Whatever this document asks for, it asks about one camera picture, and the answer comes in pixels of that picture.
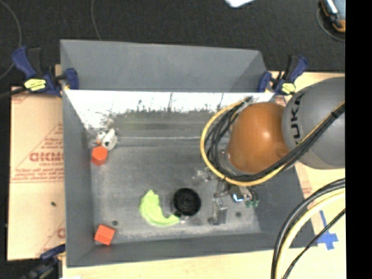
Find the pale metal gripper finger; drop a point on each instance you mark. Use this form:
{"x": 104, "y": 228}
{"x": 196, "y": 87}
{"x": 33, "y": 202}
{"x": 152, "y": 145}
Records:
{"x": 203, "y": 176}
{"x": 222, "y": 214}

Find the black round lid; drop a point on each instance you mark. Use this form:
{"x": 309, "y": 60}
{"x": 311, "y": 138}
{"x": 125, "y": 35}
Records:
{"x": 186, "y": 201}

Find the light green curved toy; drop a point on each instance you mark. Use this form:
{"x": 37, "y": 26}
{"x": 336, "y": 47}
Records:
{"x": 151, "y": 209}

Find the white toy animal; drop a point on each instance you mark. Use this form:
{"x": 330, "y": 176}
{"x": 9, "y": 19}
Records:
{"x": 108, "y": 139}

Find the orange hexagonal block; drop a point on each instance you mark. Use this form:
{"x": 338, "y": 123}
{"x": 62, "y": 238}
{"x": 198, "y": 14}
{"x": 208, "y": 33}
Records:
{"x": 99, "y": 155}

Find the orange cube block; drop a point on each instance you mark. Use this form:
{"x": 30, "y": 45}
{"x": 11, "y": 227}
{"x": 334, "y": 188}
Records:
{"x": 104, "y": 234}

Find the grey metal bin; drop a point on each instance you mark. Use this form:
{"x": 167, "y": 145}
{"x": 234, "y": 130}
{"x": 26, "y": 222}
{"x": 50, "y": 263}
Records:
{"x": 162, "y": 68}

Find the brown cardboard board red print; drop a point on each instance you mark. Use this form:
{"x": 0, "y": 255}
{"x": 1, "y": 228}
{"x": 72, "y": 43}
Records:
{"x": 35, "y": 202}

